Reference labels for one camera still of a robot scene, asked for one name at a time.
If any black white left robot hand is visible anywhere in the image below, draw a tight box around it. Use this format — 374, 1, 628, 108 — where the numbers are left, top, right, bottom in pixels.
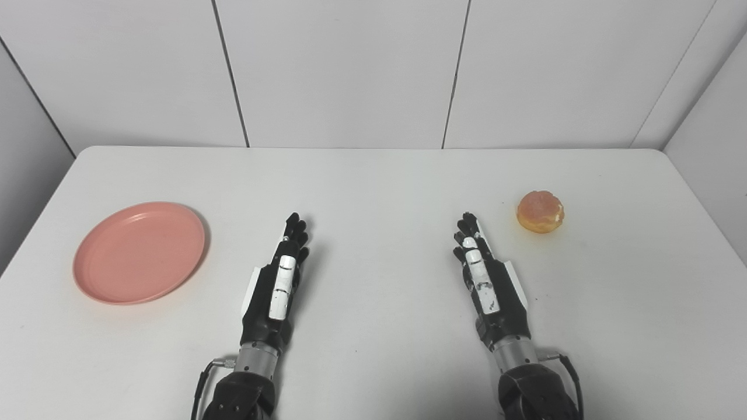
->
240, 212, 310, 354

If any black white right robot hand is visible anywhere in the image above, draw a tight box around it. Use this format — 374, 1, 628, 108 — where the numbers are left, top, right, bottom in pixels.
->
453, 212, 532, 351

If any golden cream puff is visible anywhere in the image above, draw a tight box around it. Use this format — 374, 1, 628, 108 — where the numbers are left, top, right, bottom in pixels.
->
516, 191, 566, 234

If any pink round plate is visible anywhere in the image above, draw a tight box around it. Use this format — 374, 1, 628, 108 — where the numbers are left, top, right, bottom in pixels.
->
72, 202, 207, 306

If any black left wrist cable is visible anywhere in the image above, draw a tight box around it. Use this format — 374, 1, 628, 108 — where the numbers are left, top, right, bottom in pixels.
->
191, 358, 236, 420

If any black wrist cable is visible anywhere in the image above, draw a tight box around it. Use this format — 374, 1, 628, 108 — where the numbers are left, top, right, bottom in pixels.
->
540, 352, 585, 420
191, 358, 236, 420

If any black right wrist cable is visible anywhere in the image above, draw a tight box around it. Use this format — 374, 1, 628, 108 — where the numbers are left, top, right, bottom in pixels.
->
540, 352, 585, 420

